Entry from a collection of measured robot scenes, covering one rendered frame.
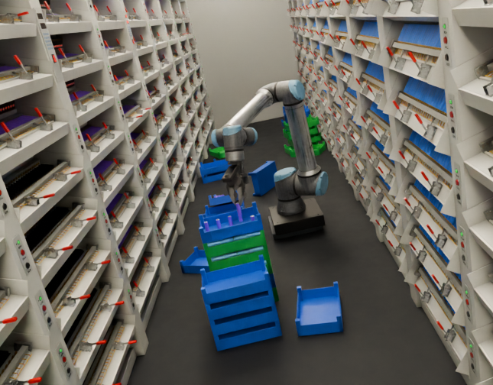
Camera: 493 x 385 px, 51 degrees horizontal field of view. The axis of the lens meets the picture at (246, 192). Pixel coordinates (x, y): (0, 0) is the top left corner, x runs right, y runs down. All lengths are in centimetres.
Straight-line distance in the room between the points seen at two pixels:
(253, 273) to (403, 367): 77
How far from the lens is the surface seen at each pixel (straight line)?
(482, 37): 142
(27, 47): 219
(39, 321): 169
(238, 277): 242
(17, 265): 162
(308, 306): 255
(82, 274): 210
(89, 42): 284
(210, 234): 246
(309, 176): 312
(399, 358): 219
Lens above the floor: 136
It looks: 18 degrees down
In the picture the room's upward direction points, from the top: 13 degrees counter-clockwise
